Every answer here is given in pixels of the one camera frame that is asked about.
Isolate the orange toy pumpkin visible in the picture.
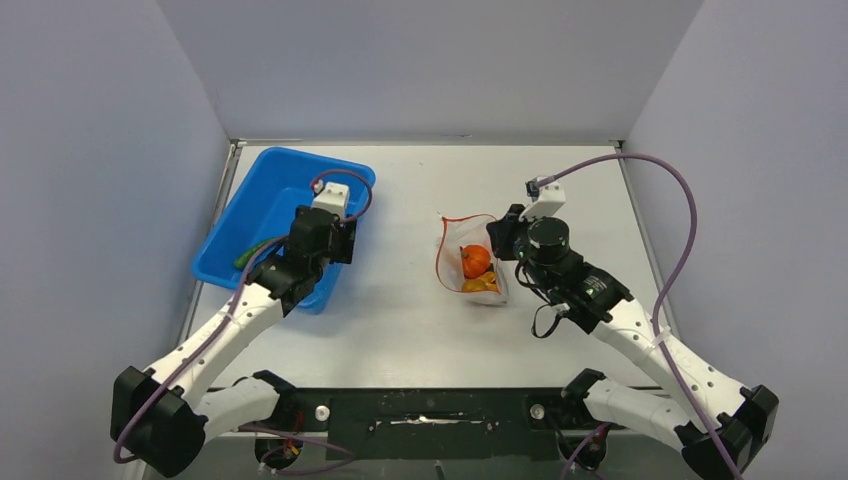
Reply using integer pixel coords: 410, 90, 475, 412
460, 244, 492, 279

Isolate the yellow fried food piece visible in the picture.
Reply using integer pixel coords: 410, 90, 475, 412
461, 271, 500, 293

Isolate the blue plastic bin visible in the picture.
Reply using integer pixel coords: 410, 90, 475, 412
193, 147, 376, 314

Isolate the green toy chili pepper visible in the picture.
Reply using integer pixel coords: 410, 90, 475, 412
233, 238, 275, 271

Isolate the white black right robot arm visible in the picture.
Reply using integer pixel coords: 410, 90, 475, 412
486, 204, 779, 479

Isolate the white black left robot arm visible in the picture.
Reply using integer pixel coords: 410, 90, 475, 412
110, 206, 358, 478

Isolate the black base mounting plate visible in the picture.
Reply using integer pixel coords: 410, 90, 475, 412
260, 387, 599, 461

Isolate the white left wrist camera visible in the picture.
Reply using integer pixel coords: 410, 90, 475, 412
311, 180, 350, 220

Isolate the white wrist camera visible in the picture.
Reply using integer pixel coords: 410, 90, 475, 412
311, 180, 350, 220
519, 176, 566, 221

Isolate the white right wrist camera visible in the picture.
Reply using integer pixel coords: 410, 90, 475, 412
519, 176, 566, 221

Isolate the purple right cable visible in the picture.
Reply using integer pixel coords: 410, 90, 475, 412
526, 153, 743, 480

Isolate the purple cable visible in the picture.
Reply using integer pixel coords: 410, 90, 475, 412
112, 168, 374, 478
526, 153, 743, 480

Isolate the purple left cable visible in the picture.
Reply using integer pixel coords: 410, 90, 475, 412
112, 168, 374, 478

